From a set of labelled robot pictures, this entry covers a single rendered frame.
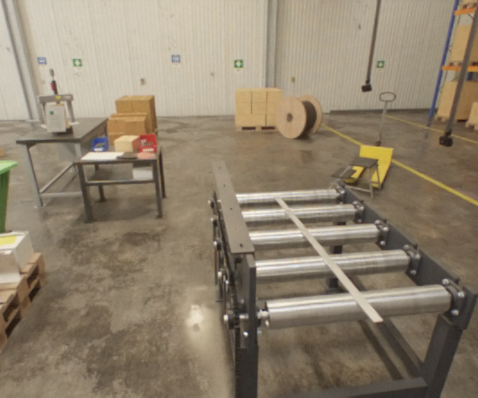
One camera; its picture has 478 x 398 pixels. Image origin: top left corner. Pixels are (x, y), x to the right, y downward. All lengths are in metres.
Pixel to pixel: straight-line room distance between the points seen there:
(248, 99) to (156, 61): 3.86
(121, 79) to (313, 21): 6.44
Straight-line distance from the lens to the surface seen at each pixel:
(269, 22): 11.78
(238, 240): 1.32
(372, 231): 2.10
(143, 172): 4.15
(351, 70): 12.91
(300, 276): 1.68
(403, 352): 2.24
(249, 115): 9.09
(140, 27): 11.75
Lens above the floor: 1.83
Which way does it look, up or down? 23 degrees down
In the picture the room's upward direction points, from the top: straight up
